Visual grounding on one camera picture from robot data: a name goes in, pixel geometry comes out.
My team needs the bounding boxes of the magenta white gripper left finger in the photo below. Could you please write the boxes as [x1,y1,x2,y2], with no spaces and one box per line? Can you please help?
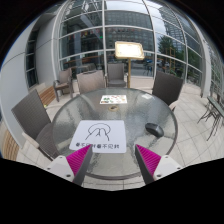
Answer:
[46,145,93,186]

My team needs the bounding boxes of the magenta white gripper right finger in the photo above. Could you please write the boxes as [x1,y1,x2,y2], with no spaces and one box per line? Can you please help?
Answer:
[135,145,182,184]

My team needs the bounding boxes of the black computer mouse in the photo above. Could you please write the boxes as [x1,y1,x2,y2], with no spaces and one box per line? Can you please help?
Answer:
[145,123,164,138]

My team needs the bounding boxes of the white printed mouse pad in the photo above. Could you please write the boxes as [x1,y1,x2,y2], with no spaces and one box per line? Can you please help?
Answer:
[69,120,126,154]

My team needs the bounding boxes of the round glass table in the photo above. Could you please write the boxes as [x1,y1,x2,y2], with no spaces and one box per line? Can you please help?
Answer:
[53,88,178,180]

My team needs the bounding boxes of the colourful menu card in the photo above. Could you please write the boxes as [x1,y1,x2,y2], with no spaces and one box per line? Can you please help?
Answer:
[100,95,127,104]

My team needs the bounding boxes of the metal table at right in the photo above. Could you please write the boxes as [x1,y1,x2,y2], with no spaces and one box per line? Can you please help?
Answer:
[199,96,224,139]

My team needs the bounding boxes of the brown wicker chair far left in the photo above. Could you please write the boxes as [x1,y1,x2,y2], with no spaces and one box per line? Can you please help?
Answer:
[53,68,74,100]

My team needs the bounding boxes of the brown wicker chair background centre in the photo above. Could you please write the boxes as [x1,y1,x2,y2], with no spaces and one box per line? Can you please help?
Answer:
[107,63,126,87]

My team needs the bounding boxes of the wooden menu stand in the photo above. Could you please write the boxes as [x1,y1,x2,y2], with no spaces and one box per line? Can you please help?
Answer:
[115,41,144,87]

